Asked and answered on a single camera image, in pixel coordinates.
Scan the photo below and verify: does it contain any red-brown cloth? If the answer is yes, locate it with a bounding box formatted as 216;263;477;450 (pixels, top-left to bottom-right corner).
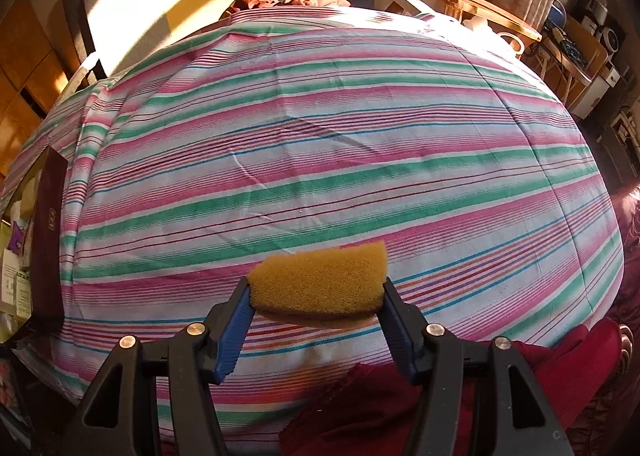
220;0;351;12

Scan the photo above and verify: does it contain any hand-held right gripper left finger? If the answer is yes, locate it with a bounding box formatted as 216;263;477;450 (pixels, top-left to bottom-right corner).
57;277;252;456

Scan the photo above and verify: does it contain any gold tin box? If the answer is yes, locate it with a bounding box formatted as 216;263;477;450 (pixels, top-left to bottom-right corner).
0;145;69;337

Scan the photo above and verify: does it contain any white bed rail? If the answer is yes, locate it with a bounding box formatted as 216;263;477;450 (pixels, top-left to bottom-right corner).
60;54;101;97

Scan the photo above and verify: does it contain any striped blanket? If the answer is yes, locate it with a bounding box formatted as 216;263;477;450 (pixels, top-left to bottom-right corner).
0;4;626;437

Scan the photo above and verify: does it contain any dark red clothing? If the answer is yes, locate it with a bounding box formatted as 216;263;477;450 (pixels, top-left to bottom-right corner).
280;319;626;456

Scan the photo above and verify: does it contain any white cup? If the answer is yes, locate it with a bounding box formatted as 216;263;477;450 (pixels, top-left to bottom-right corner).
497;30;526;57

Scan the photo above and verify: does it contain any yellow sponge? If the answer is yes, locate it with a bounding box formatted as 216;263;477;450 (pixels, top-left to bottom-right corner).
247;241;390;329

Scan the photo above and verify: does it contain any red quilted fabric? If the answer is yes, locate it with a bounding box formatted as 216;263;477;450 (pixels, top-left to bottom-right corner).
565;186;640;456

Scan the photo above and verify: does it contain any beige cardboard box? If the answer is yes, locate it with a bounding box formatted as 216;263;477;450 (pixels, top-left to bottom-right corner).
0;256;33;322

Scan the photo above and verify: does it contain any dark printed packet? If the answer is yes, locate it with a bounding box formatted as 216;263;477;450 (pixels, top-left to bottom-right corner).
0;346;36;452

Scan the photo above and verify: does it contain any wooden wardrobe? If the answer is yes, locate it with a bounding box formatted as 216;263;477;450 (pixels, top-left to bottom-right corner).
0;0;71;177

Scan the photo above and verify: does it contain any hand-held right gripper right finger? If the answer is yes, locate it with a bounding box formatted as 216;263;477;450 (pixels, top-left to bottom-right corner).
382;277;576;456

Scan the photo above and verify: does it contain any purple snack packet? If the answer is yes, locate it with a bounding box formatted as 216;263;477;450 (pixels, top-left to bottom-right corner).
5;220;28;257

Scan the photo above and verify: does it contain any wooden chair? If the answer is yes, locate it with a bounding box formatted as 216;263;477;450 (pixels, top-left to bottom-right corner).
532;16;608;110

